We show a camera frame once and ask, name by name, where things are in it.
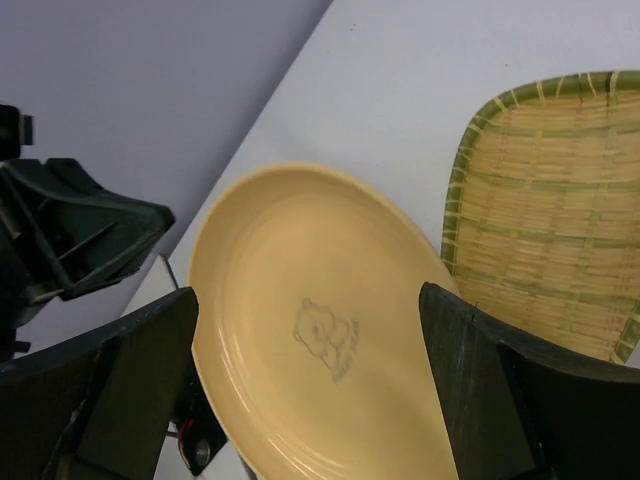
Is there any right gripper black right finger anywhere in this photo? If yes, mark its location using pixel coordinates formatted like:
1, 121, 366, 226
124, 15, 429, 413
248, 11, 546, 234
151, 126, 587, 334
419, 283, 639, 479

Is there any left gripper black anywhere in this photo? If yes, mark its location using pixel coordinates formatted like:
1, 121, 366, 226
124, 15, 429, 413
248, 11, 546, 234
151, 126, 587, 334
1, 104, 175, 360

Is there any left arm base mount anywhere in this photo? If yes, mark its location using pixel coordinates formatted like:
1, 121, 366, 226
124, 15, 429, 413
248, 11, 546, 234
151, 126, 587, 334
170, 377, 227, 476

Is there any green yellow woven-pattern plate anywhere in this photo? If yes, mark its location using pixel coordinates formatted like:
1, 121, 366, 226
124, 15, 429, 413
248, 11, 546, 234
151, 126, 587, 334
441, 70, 639, 364

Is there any round yellow plate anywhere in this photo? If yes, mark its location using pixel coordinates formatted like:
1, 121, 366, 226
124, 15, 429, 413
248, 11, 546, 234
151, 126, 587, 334
189, 165, 457, 479

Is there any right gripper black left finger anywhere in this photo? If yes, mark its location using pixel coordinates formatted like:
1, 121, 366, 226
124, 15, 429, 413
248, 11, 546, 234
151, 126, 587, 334
1, 288, 198, 479

